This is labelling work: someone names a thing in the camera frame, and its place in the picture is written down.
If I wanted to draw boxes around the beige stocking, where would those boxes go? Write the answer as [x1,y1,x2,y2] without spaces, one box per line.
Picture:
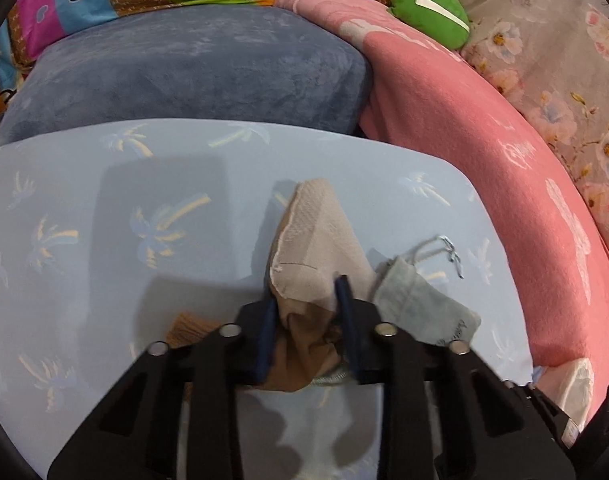
[262,177,381,394]

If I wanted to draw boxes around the light blue palm-print sheet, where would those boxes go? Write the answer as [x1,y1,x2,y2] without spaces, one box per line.
[0,118,536,480]

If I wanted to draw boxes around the green plush toy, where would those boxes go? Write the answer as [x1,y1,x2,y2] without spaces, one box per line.
[388,0,472,51]

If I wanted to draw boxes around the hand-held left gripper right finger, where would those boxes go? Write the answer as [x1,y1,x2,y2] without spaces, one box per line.
[335,275,575,480]

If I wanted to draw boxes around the pink blanket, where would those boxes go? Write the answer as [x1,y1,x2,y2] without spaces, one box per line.
[274,0,609,369]

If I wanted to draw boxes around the grey drawstring pouch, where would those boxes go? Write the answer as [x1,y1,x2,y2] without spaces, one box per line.
[372,234,483,350]

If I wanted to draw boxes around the blue-grey cushion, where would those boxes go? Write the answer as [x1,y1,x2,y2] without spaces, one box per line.
[0,3,375,149]

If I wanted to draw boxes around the white mesh basket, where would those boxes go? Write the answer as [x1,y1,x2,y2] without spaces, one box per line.
[533,357,596,433]

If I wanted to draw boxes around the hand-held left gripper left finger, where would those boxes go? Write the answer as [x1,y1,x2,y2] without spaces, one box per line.
[47,300,285,480]

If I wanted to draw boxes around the grey floral sheet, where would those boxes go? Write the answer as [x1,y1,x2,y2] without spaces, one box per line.
[423,0,609,273]

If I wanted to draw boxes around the brown stocking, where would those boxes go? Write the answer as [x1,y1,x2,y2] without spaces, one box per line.
[164,312,211,349]

